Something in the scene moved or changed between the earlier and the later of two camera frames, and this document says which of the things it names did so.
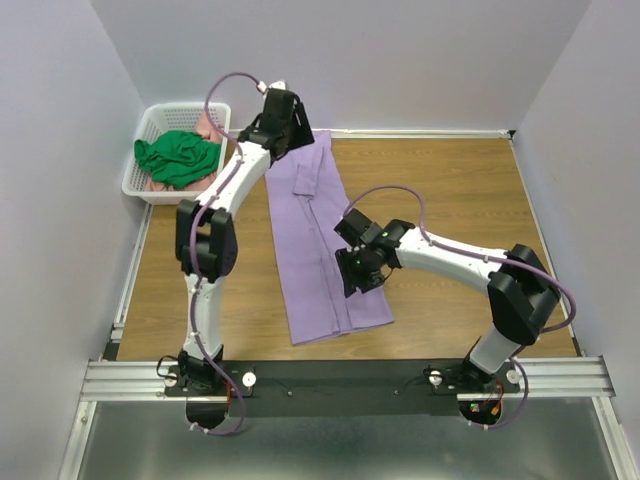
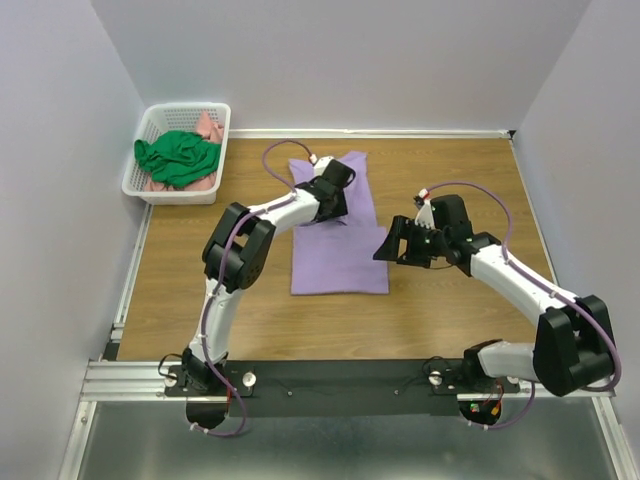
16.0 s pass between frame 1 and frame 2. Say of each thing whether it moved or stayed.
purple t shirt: moved
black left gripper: moved
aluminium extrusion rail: stayed
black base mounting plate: stayed
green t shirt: stayed
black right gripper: moved
